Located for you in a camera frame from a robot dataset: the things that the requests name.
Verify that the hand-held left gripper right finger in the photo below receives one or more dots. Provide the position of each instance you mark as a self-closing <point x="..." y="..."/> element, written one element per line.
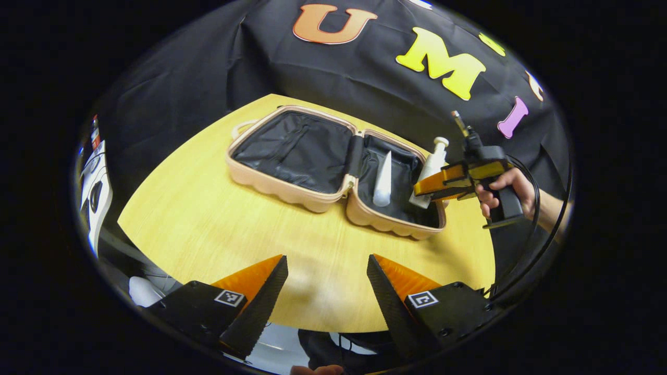
<point x="393" y="307"/>

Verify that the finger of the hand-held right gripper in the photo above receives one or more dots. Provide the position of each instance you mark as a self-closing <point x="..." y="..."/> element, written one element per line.
<point x="453" y="194"/>
<point x="437" y="182"/>

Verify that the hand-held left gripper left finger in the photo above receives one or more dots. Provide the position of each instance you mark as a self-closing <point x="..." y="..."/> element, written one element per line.
<point x="260" y="307"/>

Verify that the white pump bottle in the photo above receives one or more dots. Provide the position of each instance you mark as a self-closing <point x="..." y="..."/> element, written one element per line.
<point x="431" y="166"/>

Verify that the white squeeze tube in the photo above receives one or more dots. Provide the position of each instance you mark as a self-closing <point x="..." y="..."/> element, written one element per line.
<point x="383" y="182"/>

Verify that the beige pink suitcase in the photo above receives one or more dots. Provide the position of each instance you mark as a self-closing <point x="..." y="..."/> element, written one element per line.
<point x="297" y="151"/>

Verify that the white rounded object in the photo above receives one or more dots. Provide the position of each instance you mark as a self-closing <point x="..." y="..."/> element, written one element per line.
<point x="143" y="291"/>

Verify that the white plastic device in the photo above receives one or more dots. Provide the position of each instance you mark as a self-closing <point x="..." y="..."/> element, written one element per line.
<point x="96" y="198"/>

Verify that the red white stick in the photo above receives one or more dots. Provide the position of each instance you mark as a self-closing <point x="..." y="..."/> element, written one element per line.
<point x="96" y="133"/>

